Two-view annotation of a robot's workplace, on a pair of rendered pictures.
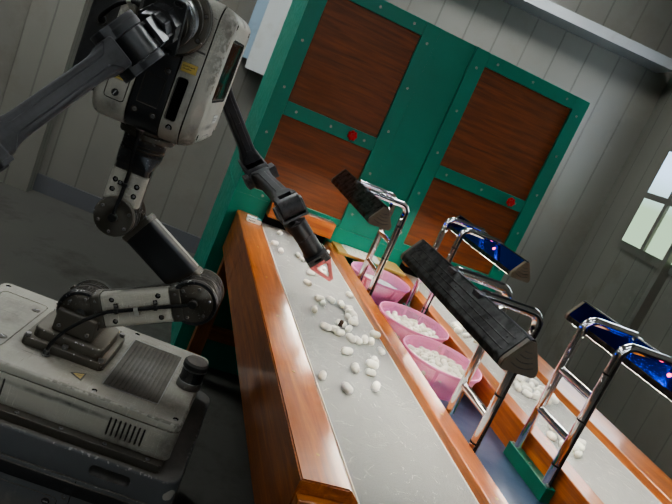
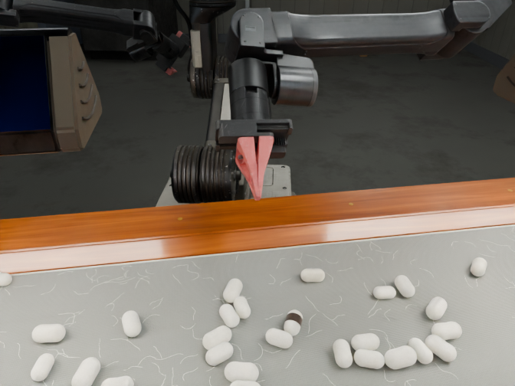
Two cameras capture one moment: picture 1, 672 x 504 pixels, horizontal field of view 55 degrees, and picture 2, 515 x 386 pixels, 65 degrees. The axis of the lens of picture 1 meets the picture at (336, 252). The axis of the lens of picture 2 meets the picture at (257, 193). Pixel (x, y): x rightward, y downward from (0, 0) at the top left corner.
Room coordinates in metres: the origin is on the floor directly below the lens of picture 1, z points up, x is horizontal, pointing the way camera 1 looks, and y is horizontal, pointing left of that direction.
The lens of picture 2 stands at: (1.90, -0.46, 1.16)
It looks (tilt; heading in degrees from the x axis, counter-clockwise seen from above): 31 degrees down; 99
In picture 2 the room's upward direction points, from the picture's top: straight up
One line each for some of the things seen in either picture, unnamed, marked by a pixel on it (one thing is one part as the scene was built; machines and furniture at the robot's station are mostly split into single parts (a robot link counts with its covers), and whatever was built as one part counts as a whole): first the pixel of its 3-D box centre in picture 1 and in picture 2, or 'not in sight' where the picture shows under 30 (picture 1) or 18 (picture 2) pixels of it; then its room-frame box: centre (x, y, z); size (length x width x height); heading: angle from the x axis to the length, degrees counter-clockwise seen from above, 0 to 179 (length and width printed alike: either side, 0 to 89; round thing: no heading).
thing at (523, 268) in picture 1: (486, 244); not in sight; (2.54, -0.53, 1.08); 0.62 x 0.08 x 0.07; 18
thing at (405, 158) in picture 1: (400, 135); not in sight; (3.16, -0.06, 1.31); 1.36 x 0.55 x 0.95; 108
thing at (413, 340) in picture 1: (436, 369); not in sight; (1.93, -0.43, 0.72); 0.27 x 0.27 x 0.10
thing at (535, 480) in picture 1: (589, 412); not in sight; (1.58, -0.76, 0.90); 0.20 x 0.19 x 0.45; 18
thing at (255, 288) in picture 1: (262, 318); (290, 254); (1.86, 0.12, 0.67); 1.81 x 0.12 x 0.19; 18
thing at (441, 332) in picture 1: (408, 331); not in sight; (2.19, -0.35, 0.72); 0.27 x 0.27 x 0.10
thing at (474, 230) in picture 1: (450, 278); not in sight; (2.51, -0.46, 0.90); 0.20 x 0.19 x 0.45; 18
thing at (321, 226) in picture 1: (301, 219); not in sight; (2.76, 0.20, 0.83); 0.30 x 0.06 x 0.07; 108
